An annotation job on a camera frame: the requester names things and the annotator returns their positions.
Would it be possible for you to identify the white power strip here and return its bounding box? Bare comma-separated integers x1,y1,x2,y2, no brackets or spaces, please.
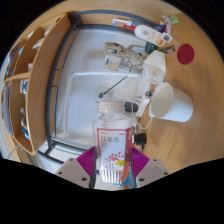
134,94,152,118

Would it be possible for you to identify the black charger block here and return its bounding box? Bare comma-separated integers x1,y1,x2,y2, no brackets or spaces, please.
133,132,148,145

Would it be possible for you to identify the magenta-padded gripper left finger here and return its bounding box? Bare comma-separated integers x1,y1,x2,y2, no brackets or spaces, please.
54,146,98,189

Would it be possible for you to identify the white paper cup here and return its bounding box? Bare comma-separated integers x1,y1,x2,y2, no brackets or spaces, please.
148,81,195,124

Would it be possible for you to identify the white box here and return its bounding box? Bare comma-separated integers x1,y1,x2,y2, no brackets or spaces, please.
142,49,167,85

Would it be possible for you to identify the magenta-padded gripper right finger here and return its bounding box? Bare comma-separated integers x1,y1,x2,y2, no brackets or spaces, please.
129,146,170,189

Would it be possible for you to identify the black plug adapter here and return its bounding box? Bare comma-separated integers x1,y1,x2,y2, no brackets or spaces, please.
123,101,139,113

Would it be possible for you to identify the white lotion bottle red pump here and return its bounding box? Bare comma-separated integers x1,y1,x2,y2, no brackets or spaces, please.
121,23,174,48

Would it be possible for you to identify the wooden shelf unit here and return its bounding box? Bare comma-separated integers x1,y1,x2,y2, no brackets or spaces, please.
0,13,79,156

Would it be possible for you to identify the small green packet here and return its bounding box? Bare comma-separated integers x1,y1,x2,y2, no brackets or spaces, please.
169,13,180,25

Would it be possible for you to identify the small tree figurine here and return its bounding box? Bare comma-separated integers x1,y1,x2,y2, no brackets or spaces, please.
104,41,148,73

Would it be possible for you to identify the clear drink bottle white cap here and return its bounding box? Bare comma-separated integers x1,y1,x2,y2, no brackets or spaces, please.
92,99,135,184

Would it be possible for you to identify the flat round red coaster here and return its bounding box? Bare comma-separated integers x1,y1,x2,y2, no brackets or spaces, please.
176,43,196,66

